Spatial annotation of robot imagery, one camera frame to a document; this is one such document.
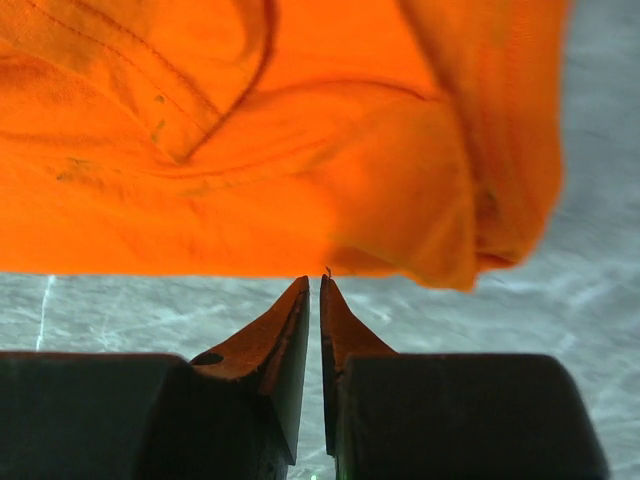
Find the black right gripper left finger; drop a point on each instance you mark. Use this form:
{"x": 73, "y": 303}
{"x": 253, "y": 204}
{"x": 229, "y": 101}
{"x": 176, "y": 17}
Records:
{"x": 232, "y": 412}

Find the orange t-shirt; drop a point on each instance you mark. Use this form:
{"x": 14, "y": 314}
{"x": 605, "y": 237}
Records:
{"x": 279, "y": 138}

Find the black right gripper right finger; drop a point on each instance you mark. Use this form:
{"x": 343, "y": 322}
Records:
{"x": 391, "y": 415}

